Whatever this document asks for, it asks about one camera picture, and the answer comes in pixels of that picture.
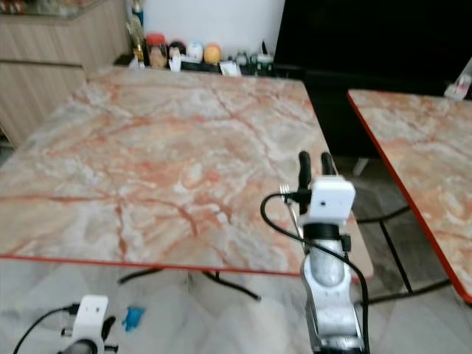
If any silver metal fork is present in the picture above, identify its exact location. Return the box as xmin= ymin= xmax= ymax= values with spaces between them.
xmin=278 ymin=182 xmax=307 ymax=241

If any small blue object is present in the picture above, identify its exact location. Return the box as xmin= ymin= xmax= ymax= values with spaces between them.
xmin=123 ymin=305 xmax=145 ymax=331

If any low black console shelf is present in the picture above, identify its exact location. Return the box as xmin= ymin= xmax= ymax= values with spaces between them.
xmin=113 ymin=53 xmax=307 ymax=80

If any small dark green figurine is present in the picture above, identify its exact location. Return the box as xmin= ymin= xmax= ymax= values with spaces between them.
xmin=254 ymin=41 xmax=275 ymax=74

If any small white card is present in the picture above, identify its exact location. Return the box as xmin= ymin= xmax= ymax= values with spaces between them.
xmin=219 ymin=61 xmax=242 ymax=77

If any large black screen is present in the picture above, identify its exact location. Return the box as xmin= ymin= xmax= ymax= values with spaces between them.
xmin=273 ymin=0 xmax=472 ymax=76

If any orange round figurine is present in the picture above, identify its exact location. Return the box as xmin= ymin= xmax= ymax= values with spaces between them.
xmin=204 ymin=43 xmax=223 ymax=66

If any white packet with print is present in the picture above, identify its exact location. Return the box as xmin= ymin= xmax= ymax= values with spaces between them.
xmin=444 ymin=58 xmax=472 ymax=101

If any white round figurine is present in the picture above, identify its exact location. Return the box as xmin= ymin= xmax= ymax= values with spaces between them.
xmin=187 ymin=41 xmax=204 ymax=64

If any black round figurine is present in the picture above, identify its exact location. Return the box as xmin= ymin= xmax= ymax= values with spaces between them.
xmin=167 ymin=40 xmax=187 ymax=69

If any light wooden cabinet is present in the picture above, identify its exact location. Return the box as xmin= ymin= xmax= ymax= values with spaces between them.
xmin=0 ymin=0 xmax=131 ymax=147

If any red-lidded glass jar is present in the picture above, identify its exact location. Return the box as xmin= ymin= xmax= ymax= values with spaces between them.
xmin=145 ymin=33 xmax=167 ymax=70

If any gold trophy figure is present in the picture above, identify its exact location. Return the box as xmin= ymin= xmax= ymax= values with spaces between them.
xmin=128 ymin=19 xmax=147 ymax=67

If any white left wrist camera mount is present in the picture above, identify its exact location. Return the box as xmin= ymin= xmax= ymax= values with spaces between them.
xmin=77 ymin=294 xmax=112 ymax=349

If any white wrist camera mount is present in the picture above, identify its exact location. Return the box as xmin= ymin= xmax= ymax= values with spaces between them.
xmin=77 ymin=294 xmax=112 ymax=349
xmin=308 ymin=175 xmax=357 ymax=226

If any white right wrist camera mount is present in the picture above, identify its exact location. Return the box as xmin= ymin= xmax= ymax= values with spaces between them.
xmin=308 ymin=175 xmax=357 ymax=226

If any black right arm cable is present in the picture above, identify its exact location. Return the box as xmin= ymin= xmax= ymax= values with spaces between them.
xmin=260 ymin=192 xmax=372 ymax=354

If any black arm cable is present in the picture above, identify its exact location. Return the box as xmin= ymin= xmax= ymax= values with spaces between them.
xmin=13 ymin=303 xmax=81 ymax=354
xmin=260 ymin=192 xmax=372 ymax=354

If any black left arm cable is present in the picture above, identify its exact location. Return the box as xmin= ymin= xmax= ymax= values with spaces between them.
xmin=13 ymin=303 xmax=81 ymax=354

